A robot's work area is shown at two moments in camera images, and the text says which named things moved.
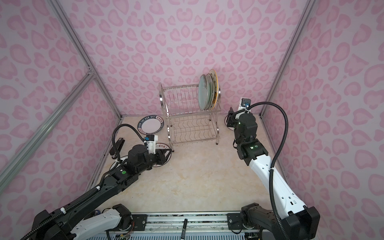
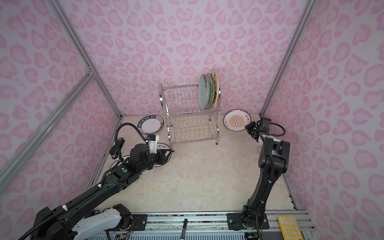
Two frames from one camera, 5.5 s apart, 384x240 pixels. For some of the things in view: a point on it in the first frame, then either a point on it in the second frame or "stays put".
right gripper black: x=229 y=121 -> x=249 y=127
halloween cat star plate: x=215 y=88 stays put
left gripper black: x=166 y=158 stays put
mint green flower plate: x=203 y=92 stays put
